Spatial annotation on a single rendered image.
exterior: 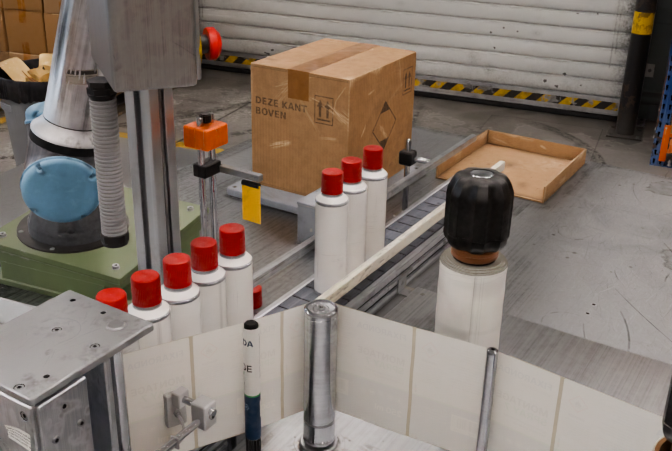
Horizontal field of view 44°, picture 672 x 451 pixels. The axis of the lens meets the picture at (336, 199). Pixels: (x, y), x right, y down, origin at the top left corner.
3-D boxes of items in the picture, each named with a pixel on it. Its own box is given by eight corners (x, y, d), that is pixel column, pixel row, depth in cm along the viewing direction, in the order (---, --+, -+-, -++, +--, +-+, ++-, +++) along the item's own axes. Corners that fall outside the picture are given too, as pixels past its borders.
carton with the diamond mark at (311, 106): (346, 207, 173) (350, 79, 163) (251, 183, 184) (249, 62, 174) (410, 164, 197) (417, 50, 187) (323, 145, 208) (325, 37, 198)
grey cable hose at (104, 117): (115, 252, 103) (100, 85, 94) (95, 245, 104) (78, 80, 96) (136, 242, 105) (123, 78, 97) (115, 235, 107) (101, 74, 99)
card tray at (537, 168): (543, 203, 183) (545, 186, 181) (435, 178, 195) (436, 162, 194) (584, 164, 206) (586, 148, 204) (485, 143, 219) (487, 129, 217)
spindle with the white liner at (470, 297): (479, 408, 107) (503, 192, 96) (417, 385, 112) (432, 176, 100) (506, 374, 114) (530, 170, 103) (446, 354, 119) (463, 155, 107)
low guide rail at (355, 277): (162, 438, 98) (161, 424, 98) (154, 435, 99) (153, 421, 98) (505, 170, 183) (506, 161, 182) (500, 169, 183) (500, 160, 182)
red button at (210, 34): (197, 31, 94) (223, 29, 95) (189, 25, 97) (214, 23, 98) (199, 64, 95) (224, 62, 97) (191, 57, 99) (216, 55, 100)
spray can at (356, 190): (353, 285, 136) (357, 167, 128) (326, 277, 139) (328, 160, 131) (369, 273, 141) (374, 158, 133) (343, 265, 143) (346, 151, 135)
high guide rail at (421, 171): (113, 380, 100) (112, 370, 99) (106, 376, 100) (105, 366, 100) (475, 140, 184) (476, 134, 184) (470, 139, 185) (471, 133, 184)
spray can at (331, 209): (335, 301, 132) (338, 179, 124) (307, 292, 134) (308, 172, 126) (352, 288, 136) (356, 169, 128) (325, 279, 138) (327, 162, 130)
